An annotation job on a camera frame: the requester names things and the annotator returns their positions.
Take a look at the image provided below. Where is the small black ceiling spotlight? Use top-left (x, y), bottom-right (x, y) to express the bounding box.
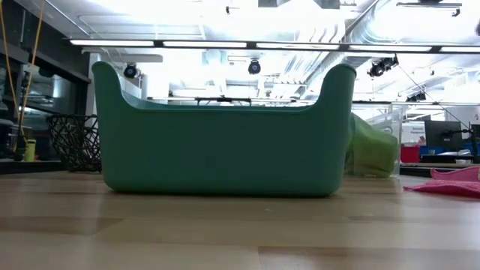
top-left (406, 91), bottom-right (428, 103)

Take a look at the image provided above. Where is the long ceiling light bar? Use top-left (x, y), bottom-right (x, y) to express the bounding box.
top-left (69, 37), bottom-right (480, 56)

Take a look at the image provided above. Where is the pink microfiber towel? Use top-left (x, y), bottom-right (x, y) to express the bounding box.
top-left (403, 166), bottom-right (480, 199)

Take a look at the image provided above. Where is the red box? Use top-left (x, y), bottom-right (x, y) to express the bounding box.
top-left (400, 145), bottom-right (422, 164)

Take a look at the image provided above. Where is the black ceiling spotlight cluster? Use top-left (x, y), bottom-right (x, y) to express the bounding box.
top-left (367, 54), bottom-right (400, 78)

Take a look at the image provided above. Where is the teal plastic basket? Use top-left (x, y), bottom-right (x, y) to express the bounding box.
top-left (91, 61), bottom-right (357, 198)

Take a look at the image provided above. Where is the black computer monitor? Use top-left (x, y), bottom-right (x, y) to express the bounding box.
top-left (424, 119), bottom-right (464, 153)

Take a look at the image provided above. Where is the thin ceiling light bar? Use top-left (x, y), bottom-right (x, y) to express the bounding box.
top-left (148, 96), bottom-right (480, 107)

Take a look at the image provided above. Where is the black wire basket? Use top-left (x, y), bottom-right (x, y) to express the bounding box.
top-left (46, 114), bottom-right (102, 173)

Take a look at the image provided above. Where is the green microfiber towel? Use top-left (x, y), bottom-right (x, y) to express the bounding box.
top-left (343, 112), bottom-right (399, 179)

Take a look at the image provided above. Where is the yellow cable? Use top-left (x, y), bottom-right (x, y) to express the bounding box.
top-left (0, 0), bottom-right (47, 151)

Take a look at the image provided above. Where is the clear plastic bin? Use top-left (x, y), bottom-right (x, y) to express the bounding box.
top-left (350, 103), bottom-right (404, 178)

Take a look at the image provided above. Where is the white wall sign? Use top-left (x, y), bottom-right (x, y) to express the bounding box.
top-left (400, 121), bottom-right (427, 146)

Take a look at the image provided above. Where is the yellow-green bottle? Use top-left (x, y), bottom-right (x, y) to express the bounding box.
top-left (24, 139), bottom-right (38, 163)

